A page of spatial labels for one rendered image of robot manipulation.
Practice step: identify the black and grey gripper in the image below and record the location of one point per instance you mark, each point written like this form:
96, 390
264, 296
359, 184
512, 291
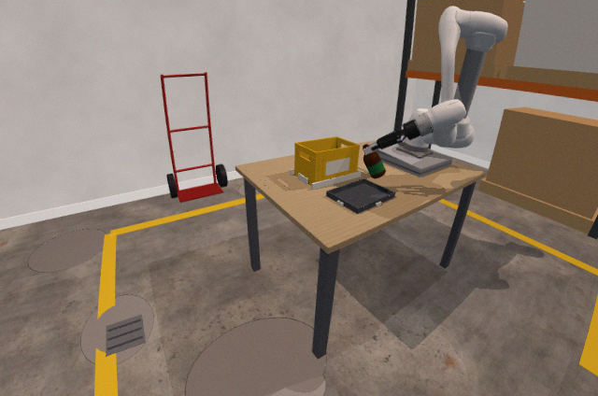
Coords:
411, 132

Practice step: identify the yellow box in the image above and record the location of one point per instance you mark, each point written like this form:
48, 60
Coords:
328, 159

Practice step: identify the brown bottle with green label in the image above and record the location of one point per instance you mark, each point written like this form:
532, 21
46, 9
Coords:
373, 164

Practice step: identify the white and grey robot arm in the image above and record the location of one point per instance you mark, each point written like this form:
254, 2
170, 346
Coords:
481, 31

